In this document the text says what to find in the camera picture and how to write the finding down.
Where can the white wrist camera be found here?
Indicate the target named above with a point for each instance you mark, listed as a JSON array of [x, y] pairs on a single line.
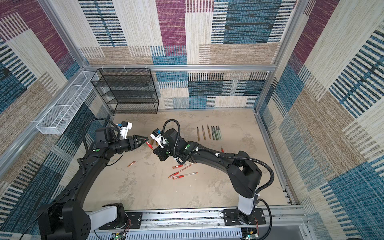
[[124, 129], [158, 137]]

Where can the dark green pen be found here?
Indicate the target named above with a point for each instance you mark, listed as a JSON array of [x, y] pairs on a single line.
[[213, 133], [216, 133]]

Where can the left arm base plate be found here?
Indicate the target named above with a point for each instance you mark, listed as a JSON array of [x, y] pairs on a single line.
[[133, 221]]

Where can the red gel pen diagonal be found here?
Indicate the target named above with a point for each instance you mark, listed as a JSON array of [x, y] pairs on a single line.
[[178, 172]]

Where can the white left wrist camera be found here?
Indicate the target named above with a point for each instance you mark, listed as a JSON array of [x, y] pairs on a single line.
[[124, 129]]

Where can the white wire mesh basket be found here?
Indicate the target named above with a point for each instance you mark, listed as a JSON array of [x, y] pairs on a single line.
[[59, 116]]

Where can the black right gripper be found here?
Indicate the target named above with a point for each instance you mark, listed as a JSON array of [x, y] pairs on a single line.
[[160, 152]]

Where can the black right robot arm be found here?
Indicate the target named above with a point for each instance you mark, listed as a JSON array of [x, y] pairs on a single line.
[[248, 176]]

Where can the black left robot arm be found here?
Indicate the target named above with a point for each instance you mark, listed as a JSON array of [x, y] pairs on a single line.
[[65, 218]]

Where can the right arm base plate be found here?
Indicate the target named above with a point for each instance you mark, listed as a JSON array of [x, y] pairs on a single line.
[[234, 217]]

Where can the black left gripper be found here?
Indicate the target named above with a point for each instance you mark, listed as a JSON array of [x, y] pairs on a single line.
[[134, 139]]

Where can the black wire mesh shelf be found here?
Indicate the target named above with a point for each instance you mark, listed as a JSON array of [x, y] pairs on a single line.
[[127, 91]]

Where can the red gel pen bottom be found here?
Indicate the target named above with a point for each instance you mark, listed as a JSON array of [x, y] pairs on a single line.
[[185, 175]]

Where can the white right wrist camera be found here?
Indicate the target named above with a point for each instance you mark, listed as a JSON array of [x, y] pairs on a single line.
[[158, 137]]

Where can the light green marker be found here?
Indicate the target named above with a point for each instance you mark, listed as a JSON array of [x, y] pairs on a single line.
[[219, 133]]

